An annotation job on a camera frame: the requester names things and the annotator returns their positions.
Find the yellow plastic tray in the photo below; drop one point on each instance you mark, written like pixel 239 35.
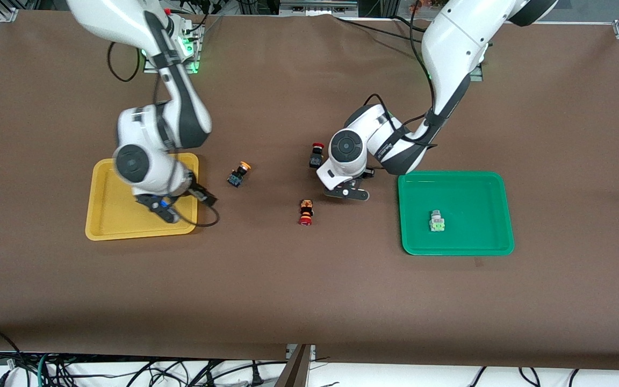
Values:
pixel 110 220

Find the red button orange block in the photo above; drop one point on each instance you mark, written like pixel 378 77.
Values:
pixel 306 212

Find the aluminium frame rail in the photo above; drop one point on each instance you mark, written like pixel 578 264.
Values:
pixel 317 6

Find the green button white block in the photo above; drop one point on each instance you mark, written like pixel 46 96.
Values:
pixel 437 221

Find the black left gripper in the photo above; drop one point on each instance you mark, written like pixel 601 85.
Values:
pixel 366 174

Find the brown table cover mat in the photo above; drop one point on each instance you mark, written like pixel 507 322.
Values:
pixel 309 301

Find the red button black block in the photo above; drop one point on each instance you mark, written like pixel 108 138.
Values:
pixel 316 157

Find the yellow push button switch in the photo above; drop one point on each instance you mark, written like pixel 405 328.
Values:
pixel 238 175

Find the metal frame post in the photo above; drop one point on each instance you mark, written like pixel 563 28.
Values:
pixel 300 371

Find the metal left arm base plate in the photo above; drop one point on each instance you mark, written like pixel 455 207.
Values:
pixel 477 72

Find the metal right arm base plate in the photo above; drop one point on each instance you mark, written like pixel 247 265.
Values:
pixel 194 54

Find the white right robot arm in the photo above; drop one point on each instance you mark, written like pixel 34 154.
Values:
pixel 143 21

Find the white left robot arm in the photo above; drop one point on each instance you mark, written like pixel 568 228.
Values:
pixel 460 43

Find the green plastic tray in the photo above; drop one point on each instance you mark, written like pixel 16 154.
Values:
pixel 470 199

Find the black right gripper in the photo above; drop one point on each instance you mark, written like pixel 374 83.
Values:
pixel 200 194

